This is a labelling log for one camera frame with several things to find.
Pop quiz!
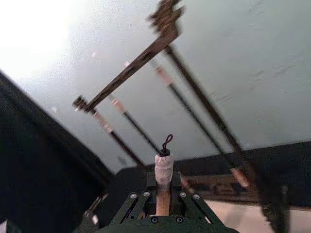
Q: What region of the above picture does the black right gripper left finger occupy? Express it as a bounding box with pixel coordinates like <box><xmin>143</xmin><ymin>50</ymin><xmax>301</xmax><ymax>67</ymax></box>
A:
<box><xmin>116</xmin><ymin>171</ymin><xmax>158</xmax><ymax>224</ymax></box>

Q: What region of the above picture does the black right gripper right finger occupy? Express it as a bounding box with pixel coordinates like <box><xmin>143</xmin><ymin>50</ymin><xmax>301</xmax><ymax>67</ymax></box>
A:
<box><xmin>171</xmin><ymin>171</ymin><xmax>220</xmax><ymax>224</ymax></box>

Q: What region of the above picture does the tan rod with white tape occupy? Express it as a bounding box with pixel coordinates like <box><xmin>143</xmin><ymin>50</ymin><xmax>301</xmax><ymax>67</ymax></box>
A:
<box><xmin>154</xmin><ymin>134</ymin><xmax>174</xmax><ymax>216</ymax></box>

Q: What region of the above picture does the black rack with steel bars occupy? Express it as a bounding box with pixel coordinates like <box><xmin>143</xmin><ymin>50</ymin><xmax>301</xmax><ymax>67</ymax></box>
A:
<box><xmin>71</xmin><ymin>0</ymin><xmax>292</xmax><ymax>233</ymax></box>

